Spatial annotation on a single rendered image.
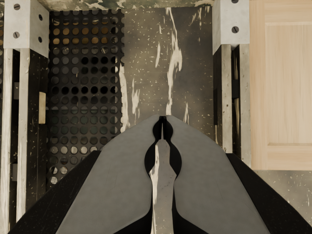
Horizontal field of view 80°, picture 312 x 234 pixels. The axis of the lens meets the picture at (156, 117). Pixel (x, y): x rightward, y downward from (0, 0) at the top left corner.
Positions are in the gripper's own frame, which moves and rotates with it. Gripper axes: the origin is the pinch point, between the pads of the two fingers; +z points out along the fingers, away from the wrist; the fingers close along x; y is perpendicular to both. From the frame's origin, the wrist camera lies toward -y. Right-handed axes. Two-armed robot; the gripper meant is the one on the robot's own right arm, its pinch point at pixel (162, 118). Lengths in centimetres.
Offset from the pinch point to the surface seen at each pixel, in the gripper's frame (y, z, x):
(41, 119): 18.0, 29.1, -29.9
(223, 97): 10.3, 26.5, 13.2
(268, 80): 8.9, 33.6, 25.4
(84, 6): -6.4, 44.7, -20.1
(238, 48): 1.4, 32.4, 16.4
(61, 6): -6, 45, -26
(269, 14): -4.8, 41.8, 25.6
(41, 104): 14.8, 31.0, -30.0
